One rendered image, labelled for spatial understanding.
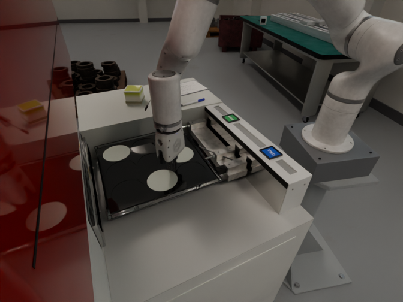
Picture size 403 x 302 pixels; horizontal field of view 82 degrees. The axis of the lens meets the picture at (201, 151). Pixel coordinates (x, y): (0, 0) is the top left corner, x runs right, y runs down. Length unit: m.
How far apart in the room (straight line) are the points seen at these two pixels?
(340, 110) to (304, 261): 1.08
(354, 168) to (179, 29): 0.78
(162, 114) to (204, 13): 0.26
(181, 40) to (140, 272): 0.59
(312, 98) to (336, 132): 2.01
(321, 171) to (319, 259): 0.93
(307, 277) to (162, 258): 1.14
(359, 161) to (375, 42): 0.41
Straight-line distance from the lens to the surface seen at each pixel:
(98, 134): 1.00
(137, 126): 1.01
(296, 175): 0.76
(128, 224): 0.79
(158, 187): 0.76
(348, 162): 0.99
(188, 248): 0.72
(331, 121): 0.94
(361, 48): 0.85
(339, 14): 0.76
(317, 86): 2.93
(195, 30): 0.58
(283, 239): 0.82
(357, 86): 0.89
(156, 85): 0.61
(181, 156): 0.87
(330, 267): 1.78
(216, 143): 0.97
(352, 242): 1.98
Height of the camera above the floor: 1.44
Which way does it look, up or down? 37 degrees down
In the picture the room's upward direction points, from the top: 1 degrees clockwise
